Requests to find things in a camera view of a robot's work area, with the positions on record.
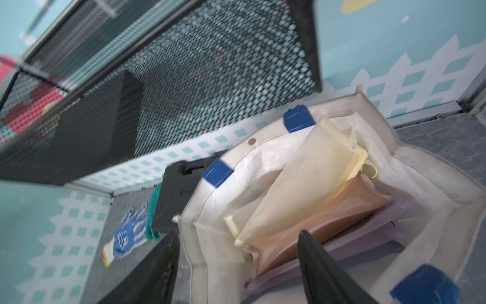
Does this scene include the beige mesh pouch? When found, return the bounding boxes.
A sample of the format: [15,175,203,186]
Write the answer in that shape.
[234,119,368,247]

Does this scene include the cream canvas tote bag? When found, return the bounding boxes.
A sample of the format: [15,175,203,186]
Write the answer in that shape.
[178,92,485,303]

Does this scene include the black plastic tool case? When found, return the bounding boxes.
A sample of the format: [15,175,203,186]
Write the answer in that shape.
[151,151,224,234]

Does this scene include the purple mesh pouch upper left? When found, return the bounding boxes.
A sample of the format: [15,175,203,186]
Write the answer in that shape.
[246,203,411,296]

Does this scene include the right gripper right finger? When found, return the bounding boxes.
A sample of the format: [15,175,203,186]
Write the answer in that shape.
[297,230,377,303]

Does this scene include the blue white work glove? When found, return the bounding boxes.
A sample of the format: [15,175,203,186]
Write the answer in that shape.
[102,203,148,268]

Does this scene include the pink brown mesh pouch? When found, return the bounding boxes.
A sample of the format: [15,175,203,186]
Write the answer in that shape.
[249,174,392,279]

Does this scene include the black wire mesh basket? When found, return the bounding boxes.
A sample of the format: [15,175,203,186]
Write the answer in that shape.
[0,0,323,187]

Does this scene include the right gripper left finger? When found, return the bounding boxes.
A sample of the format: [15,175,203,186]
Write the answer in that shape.
[100,231,180,304]

